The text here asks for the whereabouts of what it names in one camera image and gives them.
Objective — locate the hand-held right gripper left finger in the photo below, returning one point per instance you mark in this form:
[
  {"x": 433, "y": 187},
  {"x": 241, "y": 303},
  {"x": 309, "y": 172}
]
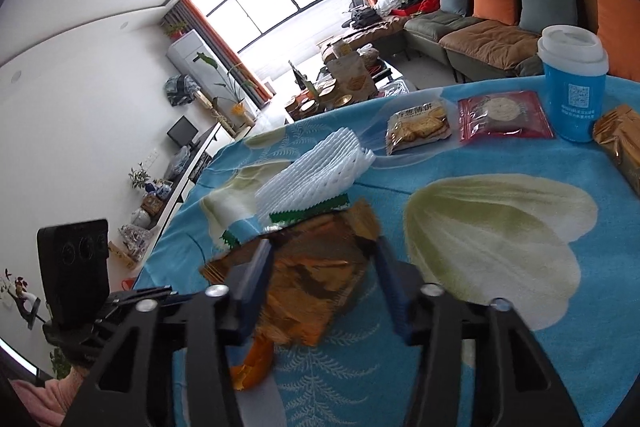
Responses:
[{"x": 252, "y": 279}]

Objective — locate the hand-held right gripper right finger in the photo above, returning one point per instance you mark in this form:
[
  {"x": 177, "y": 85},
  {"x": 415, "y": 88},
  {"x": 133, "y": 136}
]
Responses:
[{"x": 395, "y": 287}]

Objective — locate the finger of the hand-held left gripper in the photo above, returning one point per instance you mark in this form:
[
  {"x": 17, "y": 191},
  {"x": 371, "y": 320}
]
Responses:
[{"x": 140, "y": 296}]

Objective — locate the orange gold foil wrapper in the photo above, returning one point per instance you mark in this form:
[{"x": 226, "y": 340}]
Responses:
[{"x": 310, "y": 267}]

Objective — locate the orange peel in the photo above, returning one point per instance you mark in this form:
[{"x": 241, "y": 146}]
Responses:
[{"x": 252, "y": 364}]

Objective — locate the white foam fruit net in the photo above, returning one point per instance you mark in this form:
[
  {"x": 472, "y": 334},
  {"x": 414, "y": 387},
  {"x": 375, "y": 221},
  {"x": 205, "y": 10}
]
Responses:
[{"x": 320, "y": 167}]

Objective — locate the person's left forearm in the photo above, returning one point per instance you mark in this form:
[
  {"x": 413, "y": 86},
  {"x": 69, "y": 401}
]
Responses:
[{"x": 45, "y": 399}]

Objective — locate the model ship clear case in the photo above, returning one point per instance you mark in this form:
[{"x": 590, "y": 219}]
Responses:
[{"x": 135, "y": 238}]

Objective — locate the white ceramic jar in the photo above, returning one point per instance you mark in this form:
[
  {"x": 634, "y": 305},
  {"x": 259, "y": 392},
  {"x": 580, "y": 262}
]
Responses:
[{"x": 140, "y": 218}]

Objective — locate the green white wrapper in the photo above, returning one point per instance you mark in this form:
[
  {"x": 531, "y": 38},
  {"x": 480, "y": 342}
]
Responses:
[{"x": 305, "y": 209}]

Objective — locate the blue white porcelain pot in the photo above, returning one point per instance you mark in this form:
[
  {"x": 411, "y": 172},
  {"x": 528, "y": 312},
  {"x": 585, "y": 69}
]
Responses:
[{"x": 160, "y": 191}]

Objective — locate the small potted plant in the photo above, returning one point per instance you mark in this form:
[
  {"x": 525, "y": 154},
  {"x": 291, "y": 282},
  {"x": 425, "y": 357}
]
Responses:
[{"x": 140, "y": 177}]

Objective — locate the blue floral blanket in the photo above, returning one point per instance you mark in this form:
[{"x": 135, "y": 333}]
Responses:
[{"x": 450, "y": 162}]

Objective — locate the plastic wrapped item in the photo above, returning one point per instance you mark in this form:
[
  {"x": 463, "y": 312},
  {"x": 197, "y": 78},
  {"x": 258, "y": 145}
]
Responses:
[{"x": 177, "y": 164}]

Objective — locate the white black tv cabinet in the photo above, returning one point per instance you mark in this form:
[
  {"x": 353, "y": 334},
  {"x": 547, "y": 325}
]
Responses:
[{"x": 200, "y": 152}]

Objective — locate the cracker packet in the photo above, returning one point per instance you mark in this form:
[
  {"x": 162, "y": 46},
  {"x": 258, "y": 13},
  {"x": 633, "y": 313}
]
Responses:
[{"x": 417, "y": 127}]

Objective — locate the black monitor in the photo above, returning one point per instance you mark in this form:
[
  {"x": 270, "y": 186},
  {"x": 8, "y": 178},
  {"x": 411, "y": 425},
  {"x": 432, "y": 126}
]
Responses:
[{"x": 181, "y": 132}]

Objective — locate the tall plant yellow pot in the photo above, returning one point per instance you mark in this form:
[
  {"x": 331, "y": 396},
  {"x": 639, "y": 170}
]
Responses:
[{"x": 235, "y": 92}]

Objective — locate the cluster of glass jars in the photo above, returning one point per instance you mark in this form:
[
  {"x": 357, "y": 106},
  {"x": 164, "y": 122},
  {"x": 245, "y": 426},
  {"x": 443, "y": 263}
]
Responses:
[{"x": 312, "y": 99}]

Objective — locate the red snack packet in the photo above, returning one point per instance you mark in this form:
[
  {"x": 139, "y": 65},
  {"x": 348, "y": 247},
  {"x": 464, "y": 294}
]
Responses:
[{"x": 505, "y": 117}]

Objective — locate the covered floor fan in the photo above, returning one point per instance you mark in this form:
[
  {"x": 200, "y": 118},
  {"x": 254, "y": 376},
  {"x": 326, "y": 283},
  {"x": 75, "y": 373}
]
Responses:
[{"x": 177, "y": 89}]

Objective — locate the dark glass coffee table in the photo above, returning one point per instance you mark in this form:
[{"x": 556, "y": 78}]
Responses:
[{"x": 395, "y": 79}]

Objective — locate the beige snack box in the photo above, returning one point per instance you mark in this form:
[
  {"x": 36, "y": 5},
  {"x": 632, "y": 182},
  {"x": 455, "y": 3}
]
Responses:
[{"x": 352, "y": 79}]

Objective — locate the white standing air conditioner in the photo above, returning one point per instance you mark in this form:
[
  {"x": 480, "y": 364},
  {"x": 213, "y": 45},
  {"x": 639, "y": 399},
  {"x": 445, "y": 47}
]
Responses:
[{"x": 192, "y": 57}]

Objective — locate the small red green plant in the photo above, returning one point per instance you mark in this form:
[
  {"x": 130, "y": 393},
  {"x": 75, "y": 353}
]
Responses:
[{"x": 175, "y": 29}]

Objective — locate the brown sofa seat pad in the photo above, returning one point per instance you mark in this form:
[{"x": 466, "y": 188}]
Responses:
[{"x": 490, "y": 42}]

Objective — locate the blue cup white lid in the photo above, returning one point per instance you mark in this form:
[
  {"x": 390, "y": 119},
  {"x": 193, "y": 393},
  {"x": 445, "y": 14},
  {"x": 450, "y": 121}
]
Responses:
[{"x": 575, "y": 92}]

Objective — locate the gold snack packet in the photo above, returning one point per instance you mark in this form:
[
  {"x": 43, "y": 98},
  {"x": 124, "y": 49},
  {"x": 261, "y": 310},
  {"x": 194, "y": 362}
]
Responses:
[{"x": 622, "y": 142}]

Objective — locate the black bag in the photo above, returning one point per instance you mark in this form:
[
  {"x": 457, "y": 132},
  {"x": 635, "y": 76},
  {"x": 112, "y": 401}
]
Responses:
[{"x": 366, "y": 16}]

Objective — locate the red cloth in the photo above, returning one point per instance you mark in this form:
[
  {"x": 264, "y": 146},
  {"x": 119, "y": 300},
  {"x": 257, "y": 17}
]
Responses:
[{"x": 425, "y": 6}]

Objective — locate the black office chair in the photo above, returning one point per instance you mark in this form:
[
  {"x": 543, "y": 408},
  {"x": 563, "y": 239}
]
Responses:
[{"x": 355, "y": 4}]

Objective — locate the wooden photo frame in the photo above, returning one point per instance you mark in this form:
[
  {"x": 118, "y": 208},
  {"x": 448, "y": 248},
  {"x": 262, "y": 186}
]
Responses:
[{"x": 152, "y": 204}]

